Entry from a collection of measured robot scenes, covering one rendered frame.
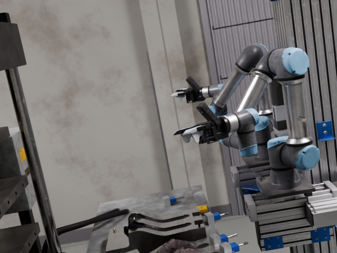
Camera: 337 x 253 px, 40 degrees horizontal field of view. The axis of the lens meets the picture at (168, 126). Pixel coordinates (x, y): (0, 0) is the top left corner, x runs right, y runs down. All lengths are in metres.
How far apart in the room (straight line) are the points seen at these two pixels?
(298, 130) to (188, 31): 2.39
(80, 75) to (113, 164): 0.90
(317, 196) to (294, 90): 0.55
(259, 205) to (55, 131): 2.66
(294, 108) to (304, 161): 0.23
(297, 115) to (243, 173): 0.76
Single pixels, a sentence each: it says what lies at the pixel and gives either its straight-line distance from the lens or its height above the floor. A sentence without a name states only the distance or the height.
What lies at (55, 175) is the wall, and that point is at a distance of 4.59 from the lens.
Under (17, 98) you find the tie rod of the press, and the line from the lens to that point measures 2.30.
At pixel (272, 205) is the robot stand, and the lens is 2.25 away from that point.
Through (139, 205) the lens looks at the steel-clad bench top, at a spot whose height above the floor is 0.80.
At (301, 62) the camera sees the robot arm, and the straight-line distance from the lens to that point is 2.01.
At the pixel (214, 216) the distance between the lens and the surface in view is 2.54.
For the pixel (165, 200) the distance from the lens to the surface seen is 2.87.
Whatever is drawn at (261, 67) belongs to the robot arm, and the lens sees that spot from 2.10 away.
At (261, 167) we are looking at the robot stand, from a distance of 2.70.
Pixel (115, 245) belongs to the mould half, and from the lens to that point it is 2.39.
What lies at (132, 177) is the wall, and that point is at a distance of 4.49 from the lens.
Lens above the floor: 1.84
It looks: 11 degrees down
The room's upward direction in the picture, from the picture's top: 10 degrees counter-clockwise
